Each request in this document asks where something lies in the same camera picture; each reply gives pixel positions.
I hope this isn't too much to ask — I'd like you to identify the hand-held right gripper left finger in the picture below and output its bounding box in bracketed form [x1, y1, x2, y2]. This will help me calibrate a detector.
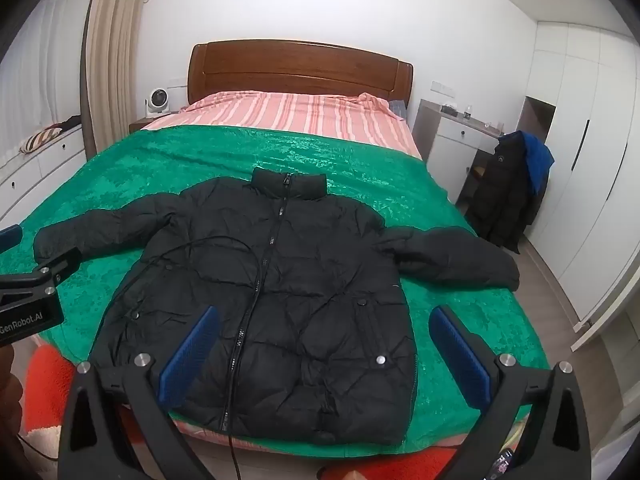
[56, 305, 236, 480]

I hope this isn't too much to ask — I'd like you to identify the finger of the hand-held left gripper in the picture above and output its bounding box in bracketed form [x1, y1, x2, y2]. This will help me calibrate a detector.
[0, 225, 24, 254]
[34, 248, 83, 287]

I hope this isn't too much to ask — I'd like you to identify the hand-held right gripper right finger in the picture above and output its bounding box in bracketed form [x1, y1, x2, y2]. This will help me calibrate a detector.
[429, 305, 601, 480]

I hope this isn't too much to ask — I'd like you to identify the black puffer jacket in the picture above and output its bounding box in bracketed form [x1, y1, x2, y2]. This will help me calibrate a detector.
[32, 166, 521, 447]

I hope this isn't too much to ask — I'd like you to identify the orange fluffy clothing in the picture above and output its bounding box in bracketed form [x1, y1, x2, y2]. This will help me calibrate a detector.
[19, 344, 466, 480]

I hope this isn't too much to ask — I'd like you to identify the white dresser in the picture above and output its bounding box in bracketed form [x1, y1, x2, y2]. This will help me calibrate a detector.
[0, 124, 90, 228]

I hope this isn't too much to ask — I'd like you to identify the striped cushion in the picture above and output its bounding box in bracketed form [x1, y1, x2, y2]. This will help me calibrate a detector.
[19, 127, 64, 154]

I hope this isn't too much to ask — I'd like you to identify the green blanket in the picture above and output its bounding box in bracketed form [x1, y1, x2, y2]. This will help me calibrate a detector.
[0, 125, 551, 453]

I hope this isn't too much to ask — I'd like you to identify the dark hanging coat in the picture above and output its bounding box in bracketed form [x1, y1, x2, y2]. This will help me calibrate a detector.
[464, 131, 546, 255]

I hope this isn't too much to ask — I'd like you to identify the white desk fan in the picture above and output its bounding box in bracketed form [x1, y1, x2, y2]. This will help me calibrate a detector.
[144, 88, 171, 119]

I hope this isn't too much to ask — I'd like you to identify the beige curtain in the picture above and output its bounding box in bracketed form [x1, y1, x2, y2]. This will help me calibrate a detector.
[81, 0, 162, 162]

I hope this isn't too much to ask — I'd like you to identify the blue garment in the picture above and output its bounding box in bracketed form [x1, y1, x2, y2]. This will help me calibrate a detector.
[519, 130, 556, 196]

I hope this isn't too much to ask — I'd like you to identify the white desk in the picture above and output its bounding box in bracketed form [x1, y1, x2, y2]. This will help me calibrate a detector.
[414, 98, 507, 207]

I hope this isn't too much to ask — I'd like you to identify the white wardrobe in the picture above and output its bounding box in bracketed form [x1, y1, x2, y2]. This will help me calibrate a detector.
[517, 19, 640, 323]

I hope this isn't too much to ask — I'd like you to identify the pink striped bed sheet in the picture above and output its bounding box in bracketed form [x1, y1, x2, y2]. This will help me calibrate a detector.
[142, 91, 423, 161]

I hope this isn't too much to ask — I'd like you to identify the black cable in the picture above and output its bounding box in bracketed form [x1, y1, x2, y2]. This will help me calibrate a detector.
[120, 237, 266, 480]

